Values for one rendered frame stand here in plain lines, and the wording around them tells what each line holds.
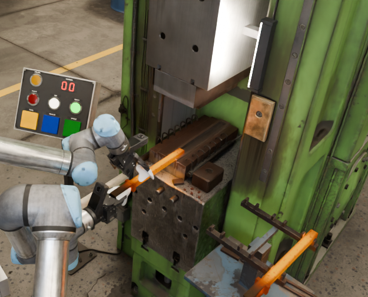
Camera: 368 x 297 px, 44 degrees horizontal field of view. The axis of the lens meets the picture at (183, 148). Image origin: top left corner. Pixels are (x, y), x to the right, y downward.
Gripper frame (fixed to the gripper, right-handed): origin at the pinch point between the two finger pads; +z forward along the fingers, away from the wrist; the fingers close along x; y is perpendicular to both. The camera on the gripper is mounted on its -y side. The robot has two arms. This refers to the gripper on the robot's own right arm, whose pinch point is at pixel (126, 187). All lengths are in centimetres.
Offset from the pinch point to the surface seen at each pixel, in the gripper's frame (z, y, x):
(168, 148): 32.8, 1.2, -5.7
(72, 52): 215, 97, -279
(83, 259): 23, 99, -52
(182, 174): 27.7, 6.1, 6.2
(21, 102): 4, -7, -68
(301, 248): 15, -3, 65
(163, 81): 27.4, -32.7, -7.3
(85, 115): 17.1, -6.5, -41.0
